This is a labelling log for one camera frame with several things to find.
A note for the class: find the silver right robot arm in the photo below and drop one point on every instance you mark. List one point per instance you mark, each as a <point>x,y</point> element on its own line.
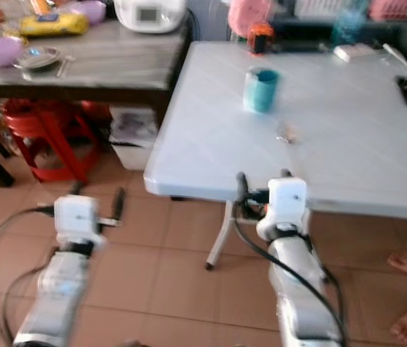
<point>301,285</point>

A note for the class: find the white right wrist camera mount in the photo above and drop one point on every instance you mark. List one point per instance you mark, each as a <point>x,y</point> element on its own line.
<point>287,201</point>

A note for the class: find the white folding table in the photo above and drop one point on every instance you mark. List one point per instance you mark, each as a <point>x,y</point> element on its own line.
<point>348,144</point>

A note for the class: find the orange and black jar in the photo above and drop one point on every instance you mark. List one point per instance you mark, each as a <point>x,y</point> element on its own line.
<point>260,39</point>

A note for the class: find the small flat white box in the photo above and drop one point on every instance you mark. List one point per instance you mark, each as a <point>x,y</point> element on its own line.
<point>355,52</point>

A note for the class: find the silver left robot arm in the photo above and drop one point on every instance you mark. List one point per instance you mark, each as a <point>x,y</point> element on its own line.
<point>58,293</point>

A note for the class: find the stainless steel plate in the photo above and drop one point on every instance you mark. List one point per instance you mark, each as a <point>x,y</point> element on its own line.
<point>37,58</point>

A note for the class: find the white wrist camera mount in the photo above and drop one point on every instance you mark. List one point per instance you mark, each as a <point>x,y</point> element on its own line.
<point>76,217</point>
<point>287,201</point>

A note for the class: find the pink plastic basket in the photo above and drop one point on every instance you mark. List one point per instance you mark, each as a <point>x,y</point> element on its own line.
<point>402,9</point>

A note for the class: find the small clear wrapper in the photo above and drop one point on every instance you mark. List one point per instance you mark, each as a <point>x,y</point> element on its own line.
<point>288,132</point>

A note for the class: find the white kitchen appliance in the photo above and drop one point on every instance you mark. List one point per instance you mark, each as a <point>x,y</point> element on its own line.
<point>150,16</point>

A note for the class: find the red plastic stool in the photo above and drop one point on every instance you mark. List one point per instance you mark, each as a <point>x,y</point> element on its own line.
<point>48,132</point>

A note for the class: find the grey wooden table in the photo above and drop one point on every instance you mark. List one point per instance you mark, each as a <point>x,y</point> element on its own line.
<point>123,65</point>

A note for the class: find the teal cup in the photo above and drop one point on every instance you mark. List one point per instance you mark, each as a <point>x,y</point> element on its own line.
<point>261,92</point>

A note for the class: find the pink plastic container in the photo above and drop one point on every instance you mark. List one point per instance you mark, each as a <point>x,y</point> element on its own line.
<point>248,17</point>

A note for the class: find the white stick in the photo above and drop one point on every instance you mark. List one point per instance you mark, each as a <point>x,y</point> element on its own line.
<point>397,56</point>

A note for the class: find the blue clear bottle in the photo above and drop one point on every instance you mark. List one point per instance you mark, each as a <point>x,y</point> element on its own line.
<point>350,23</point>

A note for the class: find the yellow kitchen towel pack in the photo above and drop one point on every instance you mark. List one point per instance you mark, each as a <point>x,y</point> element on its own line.
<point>53,24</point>

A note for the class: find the white storage box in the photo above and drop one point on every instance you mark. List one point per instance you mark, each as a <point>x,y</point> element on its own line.
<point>134,139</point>

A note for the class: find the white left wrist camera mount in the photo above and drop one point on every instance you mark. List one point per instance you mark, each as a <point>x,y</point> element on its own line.
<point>76,217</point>

